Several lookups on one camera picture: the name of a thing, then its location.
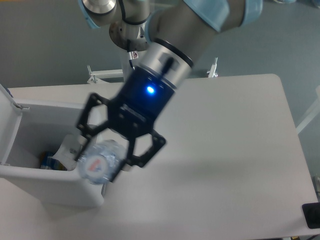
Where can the black device at table edge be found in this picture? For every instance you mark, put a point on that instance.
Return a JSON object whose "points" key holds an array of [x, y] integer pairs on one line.
{"points": [[311, 213]]}

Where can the white plastic trash can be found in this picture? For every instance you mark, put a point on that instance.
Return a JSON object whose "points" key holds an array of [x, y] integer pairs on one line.
{"points": [[27, 129]]}

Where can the white frame at right edge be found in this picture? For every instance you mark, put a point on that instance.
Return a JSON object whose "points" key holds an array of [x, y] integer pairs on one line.
{"points": [[310, 113]]}

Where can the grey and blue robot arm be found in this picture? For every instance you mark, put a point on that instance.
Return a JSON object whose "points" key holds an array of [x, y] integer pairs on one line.
{"points": [[177, 37]]}

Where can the crushed clear plastic bottle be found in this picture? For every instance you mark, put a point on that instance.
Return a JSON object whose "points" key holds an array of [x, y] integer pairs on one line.
{"points": [[99, 162]]}

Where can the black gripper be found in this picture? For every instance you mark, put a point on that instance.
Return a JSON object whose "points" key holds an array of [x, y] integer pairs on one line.
{"points": [[131, 113]]}

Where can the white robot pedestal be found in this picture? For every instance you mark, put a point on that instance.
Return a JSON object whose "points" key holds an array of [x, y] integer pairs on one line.
{"points": [[132, 46]]}

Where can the white paper carton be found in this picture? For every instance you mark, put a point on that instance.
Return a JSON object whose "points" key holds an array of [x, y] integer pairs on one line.
{"points": [[67, 152]]}

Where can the blue yellow snack wrapper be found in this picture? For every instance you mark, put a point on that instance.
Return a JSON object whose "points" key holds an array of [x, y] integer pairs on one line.
{"points": [[47, 162]]}

